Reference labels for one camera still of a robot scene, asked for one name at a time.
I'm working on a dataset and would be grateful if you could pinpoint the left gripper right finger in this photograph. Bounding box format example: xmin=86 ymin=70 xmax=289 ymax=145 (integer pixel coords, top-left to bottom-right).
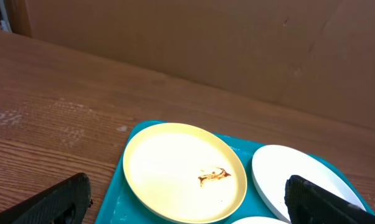
xmin=285 ymin=175 xmax=375 ymax=224

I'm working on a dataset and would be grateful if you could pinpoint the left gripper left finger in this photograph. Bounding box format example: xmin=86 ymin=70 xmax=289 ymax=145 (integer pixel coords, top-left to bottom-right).
xmin=0 ymin=172 xmax=93 ymax=224

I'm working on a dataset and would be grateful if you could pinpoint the white plate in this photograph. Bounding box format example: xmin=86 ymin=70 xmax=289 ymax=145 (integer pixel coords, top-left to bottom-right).
xmin=232 ymin=217 xmax=288 ymax=224
xmin=252 ymin=145 xmax=367 ymax=223

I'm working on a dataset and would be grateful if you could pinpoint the yellow plate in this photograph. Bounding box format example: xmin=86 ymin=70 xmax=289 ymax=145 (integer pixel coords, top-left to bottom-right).
xmin=123 ymin=123 xmax=247 ymax=223

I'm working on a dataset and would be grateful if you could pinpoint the teal plastic tray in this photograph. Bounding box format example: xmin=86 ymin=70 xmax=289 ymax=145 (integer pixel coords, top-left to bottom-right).
xmin=94 ymin=120 xmax=375 ymax=224

